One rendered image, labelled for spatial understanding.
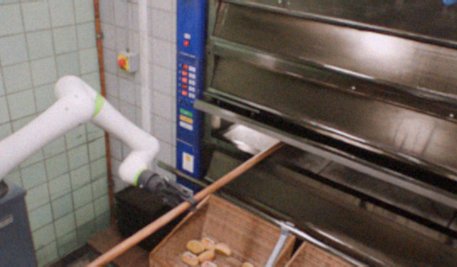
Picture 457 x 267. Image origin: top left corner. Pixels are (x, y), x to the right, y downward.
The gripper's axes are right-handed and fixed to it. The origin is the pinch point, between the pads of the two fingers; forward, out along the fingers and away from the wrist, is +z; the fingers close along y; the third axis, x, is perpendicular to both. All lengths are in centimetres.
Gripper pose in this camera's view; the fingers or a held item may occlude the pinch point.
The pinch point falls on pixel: (188, 203)
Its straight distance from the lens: 181.8
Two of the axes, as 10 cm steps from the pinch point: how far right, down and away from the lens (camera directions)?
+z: 7.9, 3.2, -5.3
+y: -0.6, 8.9, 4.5
